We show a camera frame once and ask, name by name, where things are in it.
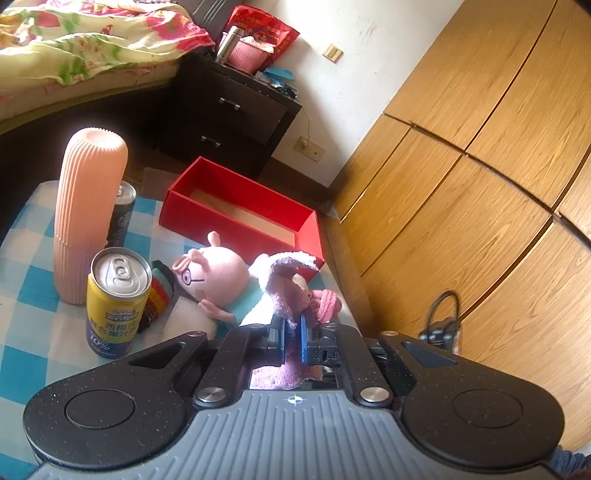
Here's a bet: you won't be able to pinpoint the purple fluffy cloth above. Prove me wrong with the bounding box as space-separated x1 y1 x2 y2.
241 251 322 390

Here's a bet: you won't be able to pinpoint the person's right hand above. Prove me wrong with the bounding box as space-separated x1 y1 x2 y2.
550 446 591 480

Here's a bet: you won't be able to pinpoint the pink knitted hat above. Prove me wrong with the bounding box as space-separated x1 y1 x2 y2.
308 289 342 324

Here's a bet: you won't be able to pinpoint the white bear plush toy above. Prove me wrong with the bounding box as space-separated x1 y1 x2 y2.
249 254 273 294

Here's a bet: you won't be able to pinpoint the pink pig plush toy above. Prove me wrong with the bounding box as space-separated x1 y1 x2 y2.
171 231 254 326

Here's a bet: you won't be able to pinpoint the white sponge block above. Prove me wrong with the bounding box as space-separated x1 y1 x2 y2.
146 296 217 343

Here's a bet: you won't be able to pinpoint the striped colourful sock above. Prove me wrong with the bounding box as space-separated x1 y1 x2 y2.
137 260 175 333

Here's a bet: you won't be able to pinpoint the red cardboard box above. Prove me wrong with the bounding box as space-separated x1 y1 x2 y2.
158 157 325 268

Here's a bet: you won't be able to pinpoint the wooden wardrobe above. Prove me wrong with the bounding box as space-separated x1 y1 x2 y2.
332 1 590 449

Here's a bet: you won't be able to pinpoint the yellow juice can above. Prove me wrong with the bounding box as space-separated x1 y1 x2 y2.
86 247 152 359

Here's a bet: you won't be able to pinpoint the black Starbucks coffee can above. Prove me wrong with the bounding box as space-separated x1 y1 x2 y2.
106 181 136 247

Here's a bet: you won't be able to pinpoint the dark wooden nightstand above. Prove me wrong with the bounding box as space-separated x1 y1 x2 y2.
149 53 301 179

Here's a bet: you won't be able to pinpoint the blue white checkered tablecloth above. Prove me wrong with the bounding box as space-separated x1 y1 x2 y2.
1 181 352 479

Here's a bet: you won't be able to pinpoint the orange ribbed bottle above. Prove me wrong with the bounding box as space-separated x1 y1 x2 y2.
53 127 128 305

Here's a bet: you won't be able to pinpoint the blue items on nightstand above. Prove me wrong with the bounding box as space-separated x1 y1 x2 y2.
254 66 297 100

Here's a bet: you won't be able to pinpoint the pink plastic basket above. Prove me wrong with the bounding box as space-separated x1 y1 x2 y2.
228 36 274 75

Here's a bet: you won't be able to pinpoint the silver thermos flask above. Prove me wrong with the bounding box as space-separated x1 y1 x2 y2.
215 26 245 65

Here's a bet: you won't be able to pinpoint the red plastic bag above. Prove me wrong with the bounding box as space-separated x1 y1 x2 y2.
226 4 300 68

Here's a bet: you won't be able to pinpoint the bed with floral quilt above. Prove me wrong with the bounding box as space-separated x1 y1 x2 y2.
1 1 214 132

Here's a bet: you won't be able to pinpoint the wall power socket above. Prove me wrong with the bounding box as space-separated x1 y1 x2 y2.
294 136 325 162

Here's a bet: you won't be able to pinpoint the wall light switch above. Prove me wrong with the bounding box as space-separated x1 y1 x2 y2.
322 44 342 63

